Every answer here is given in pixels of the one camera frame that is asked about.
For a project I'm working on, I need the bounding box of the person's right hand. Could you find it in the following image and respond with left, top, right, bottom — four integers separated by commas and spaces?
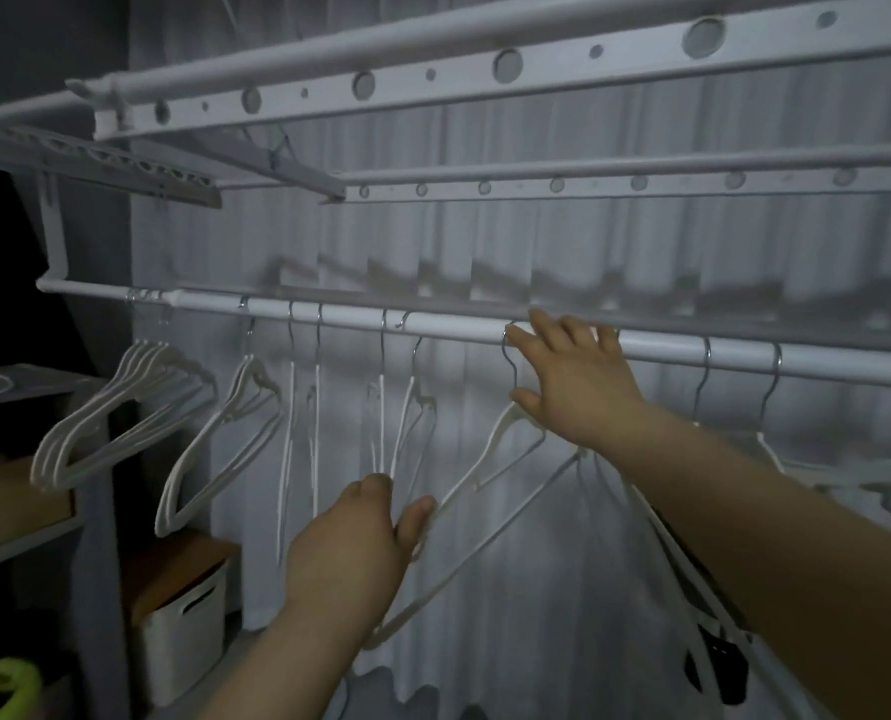
504, 307, 646, 451

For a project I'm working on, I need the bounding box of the person's left hand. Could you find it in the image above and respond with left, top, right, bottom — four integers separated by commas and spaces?
286, 472, 437, 632

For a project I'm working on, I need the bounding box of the person's left forearm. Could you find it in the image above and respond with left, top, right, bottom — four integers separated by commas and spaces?
190, 595, 388, 720

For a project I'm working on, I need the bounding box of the person's right forearm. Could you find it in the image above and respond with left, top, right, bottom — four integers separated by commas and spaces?
586, 400, 891, 720

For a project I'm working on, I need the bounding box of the white curtain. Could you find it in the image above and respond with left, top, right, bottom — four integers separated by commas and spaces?
126, 0, 891, 720

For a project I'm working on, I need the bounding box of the white perforated rack bar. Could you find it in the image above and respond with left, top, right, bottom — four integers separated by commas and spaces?
91, 5, 891, 142
338, 163, 891, 205

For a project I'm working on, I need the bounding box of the white round rack rod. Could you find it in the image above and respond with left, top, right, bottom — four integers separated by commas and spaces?
331, 140, 891, 187
65, 0, 891, 107

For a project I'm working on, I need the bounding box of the white bin with wooden lid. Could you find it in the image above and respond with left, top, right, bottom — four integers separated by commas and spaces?
125, 530, 242, 707

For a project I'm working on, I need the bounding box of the grey folding rack brace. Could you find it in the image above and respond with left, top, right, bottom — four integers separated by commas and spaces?
183, 129, 349, 202

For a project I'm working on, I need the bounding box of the grey shelf unit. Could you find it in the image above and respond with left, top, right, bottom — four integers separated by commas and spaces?
0, 363, 131, 720

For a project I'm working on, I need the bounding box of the black clip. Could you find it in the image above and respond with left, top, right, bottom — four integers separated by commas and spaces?
683, 619, 751, 707

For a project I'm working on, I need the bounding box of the row of white hangers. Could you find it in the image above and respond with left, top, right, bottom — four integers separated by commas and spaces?
31, 292, 891, 653

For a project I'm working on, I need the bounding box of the cardboard box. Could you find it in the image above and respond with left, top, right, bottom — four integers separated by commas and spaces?
0, 455, 76, 554

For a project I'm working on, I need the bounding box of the white clothes rail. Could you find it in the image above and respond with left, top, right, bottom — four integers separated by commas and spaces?
36, 275, 891, 392

